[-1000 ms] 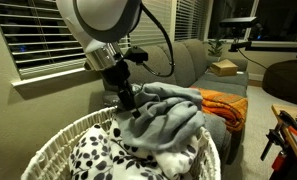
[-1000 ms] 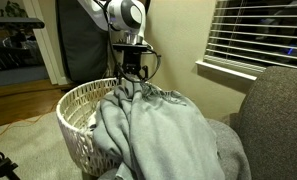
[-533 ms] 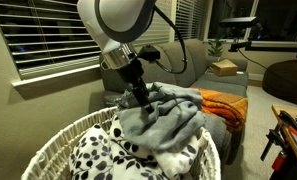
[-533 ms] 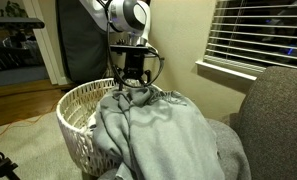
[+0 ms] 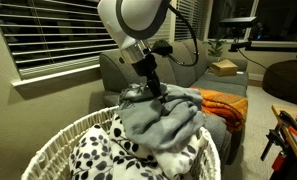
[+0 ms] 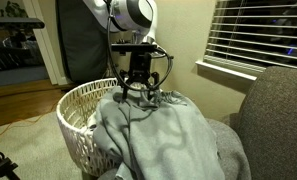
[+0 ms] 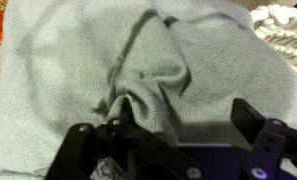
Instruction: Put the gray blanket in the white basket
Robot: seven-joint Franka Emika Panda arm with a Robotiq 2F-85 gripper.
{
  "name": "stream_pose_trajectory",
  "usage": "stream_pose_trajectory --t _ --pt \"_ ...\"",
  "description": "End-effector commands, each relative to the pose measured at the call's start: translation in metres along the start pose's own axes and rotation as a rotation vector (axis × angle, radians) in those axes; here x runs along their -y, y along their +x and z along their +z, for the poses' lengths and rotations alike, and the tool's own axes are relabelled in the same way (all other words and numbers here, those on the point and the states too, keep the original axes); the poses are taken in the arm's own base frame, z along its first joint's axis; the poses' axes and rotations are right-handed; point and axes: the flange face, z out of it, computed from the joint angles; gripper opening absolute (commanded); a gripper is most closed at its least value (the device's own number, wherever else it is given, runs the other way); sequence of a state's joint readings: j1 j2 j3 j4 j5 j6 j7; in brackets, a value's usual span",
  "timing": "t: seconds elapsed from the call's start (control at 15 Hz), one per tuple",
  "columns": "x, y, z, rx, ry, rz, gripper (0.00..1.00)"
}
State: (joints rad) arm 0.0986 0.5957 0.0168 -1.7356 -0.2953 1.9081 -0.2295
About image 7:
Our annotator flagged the gray fringed blanket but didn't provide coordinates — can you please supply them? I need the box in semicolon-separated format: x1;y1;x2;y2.
0;0;297;180

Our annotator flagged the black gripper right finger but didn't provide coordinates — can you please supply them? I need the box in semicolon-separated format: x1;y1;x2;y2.
230;98;297;180

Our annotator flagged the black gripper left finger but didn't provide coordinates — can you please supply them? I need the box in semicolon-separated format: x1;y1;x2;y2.
44;97;209;180

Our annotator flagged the white woven basket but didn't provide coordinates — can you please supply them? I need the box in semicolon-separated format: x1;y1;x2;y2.
250;3;297;81

